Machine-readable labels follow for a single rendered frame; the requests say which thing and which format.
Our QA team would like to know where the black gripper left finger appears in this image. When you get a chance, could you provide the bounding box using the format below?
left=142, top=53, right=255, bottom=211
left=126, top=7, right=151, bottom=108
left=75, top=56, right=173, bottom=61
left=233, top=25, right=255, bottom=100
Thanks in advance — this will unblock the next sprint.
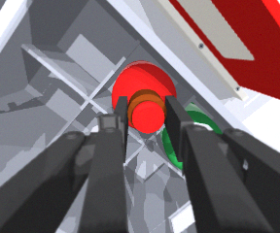
left=0, top=96, right=129, bottom=233

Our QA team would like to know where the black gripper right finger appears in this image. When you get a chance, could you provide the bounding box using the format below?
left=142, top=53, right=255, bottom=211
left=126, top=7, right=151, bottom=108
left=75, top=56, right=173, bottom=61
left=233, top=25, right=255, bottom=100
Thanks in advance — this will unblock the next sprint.
left=164, top=95, right=280, bottom=233

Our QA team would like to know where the green bottle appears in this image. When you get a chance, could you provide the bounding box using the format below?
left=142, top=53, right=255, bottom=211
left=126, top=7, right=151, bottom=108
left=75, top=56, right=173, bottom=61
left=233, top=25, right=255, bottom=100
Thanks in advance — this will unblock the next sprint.
left=159, top=102, right=223, bottom=170

